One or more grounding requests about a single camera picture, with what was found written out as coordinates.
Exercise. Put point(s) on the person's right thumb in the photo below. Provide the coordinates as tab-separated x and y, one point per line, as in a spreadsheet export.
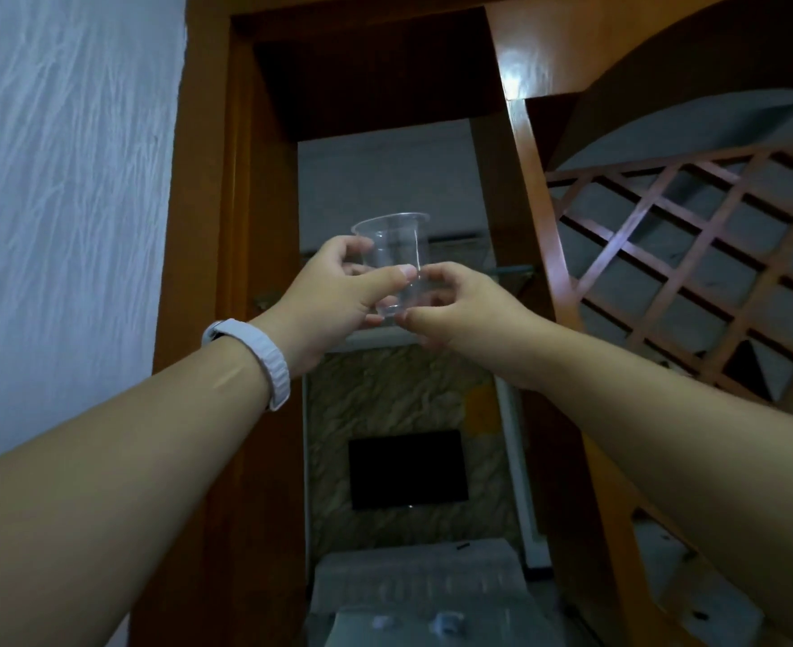
418	319

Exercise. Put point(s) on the person's left forearm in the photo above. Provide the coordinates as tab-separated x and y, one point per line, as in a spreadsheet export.
113	478

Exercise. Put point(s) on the person's right forearm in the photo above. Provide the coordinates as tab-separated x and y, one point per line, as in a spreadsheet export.
693	451

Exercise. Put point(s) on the person's right hand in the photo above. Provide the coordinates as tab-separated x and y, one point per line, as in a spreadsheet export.
480	323

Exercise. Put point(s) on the person's left hand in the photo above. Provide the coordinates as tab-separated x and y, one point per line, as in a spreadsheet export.
315	303

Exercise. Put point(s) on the white wristband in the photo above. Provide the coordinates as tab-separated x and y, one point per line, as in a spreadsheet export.
268	360

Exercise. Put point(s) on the brown wooden lattice partition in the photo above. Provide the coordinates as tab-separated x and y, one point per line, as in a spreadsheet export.
706	252

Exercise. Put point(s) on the clear plastic cup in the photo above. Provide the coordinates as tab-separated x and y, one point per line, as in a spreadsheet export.
396	239

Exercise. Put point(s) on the black wall television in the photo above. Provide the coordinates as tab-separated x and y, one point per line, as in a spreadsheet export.
406	470

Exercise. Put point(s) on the person's left thumb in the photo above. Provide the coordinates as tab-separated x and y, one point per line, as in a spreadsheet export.
384	284

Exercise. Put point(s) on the brown wooden door frame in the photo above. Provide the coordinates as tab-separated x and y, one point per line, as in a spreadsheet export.
197	195

